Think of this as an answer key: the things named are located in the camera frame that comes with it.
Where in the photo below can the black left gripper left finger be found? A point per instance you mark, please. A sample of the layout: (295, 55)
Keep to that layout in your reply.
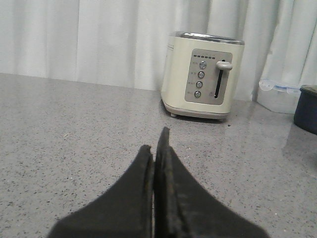
(123, 211)

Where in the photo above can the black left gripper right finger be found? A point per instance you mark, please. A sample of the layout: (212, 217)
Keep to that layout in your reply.
(184, 209)

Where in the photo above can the cream toaster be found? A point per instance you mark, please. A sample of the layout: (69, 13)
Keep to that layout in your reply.
(200, 74)

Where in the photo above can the clear plastic food container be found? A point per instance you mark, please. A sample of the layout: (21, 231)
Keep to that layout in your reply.
(278, 97)

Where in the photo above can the dark blue saucepan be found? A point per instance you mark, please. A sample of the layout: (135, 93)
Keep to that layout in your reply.
(305, 115)

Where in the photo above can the white curtain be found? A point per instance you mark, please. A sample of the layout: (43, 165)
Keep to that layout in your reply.
(123, 42)

